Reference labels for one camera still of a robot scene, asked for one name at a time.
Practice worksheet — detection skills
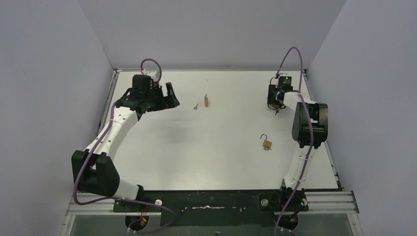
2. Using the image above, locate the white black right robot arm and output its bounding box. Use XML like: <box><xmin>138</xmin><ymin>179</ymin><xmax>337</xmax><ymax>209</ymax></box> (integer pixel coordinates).
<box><xmin>267</xmin><ymin>73</ymin><xmax>328</xmax><ymax>191</ymax></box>

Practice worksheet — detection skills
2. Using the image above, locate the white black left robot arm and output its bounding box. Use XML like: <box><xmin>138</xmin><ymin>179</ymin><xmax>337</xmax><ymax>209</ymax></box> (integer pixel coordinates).
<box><xmin>71</xmin><ymin>74</ymin><xmax>180</xmax><ymax>210</ymax></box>

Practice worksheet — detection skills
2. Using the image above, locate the large brass padlock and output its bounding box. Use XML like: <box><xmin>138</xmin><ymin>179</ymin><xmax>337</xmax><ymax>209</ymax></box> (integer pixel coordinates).
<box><xmin>204</xmin><ymin>94</ymin><xmax>209</xmax><ymax>107</ymax></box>

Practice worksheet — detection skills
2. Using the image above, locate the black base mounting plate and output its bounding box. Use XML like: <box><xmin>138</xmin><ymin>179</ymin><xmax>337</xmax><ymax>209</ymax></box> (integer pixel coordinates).
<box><xmin>113</xmin><ymin>188</ymin><xmax>309</xmax><ymax>227</ymax></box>

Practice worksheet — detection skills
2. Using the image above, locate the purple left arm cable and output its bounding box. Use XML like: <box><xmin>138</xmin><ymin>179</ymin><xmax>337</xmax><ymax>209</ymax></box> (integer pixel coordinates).
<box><xmin>72</xmin><ymin>58</ymin><xmax>163</xmax><ymax>206</ymax></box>

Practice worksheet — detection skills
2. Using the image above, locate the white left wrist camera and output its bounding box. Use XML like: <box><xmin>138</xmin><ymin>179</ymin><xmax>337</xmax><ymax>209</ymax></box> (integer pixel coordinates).
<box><xmin>141</xmin><ymin>69</ymin><xmax>159</xmax><ymax>80</ymax></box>

